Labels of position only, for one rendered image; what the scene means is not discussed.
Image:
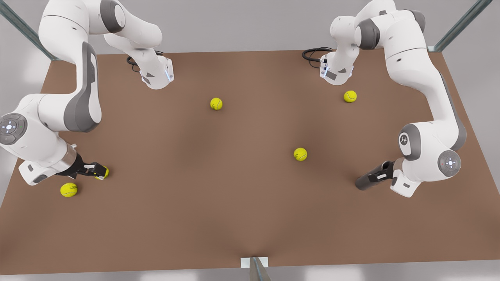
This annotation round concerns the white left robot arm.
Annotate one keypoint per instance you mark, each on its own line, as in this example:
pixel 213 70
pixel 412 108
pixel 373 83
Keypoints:
pixel 425 78

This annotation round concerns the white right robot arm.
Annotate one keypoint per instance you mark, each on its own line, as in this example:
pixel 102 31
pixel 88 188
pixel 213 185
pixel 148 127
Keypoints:
pixel 54 113

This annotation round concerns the yellow tennis ball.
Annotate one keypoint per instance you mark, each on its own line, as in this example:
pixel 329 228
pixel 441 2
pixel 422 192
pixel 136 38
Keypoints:
pixel 300 154
pixel 350 96
pixel 106 172
pixel 216 104
pixel 68 189

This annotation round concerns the silver frame post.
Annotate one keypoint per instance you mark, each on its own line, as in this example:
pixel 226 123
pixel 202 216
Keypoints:
pixel 461 25
pixel 256 269
pixel 27 29

